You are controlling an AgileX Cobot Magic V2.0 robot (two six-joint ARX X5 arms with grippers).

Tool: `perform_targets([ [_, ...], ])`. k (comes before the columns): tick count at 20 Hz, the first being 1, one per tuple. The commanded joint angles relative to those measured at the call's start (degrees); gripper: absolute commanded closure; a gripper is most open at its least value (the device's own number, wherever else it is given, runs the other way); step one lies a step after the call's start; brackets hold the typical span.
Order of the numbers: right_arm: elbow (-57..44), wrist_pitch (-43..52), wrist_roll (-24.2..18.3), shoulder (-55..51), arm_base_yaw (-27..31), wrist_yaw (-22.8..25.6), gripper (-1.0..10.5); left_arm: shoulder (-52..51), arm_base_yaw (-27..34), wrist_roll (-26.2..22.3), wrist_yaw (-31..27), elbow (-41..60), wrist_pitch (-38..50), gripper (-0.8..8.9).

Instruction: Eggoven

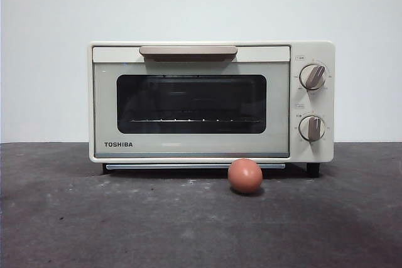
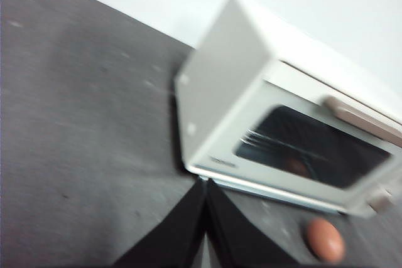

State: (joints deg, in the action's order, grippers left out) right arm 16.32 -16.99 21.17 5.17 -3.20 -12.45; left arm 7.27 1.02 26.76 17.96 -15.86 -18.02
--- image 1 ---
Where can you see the black oven foot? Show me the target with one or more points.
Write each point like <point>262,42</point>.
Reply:
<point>313,170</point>

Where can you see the cream Toshiba toaster oven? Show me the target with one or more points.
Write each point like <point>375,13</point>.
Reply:
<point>317,105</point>

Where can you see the brown egg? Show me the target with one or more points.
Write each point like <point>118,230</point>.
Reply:
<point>245,176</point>

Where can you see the beige oven knob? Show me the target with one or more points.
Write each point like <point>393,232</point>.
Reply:
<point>311,128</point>
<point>312,77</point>

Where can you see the silver crumb tray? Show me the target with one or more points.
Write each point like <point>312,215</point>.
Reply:
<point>194,166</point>

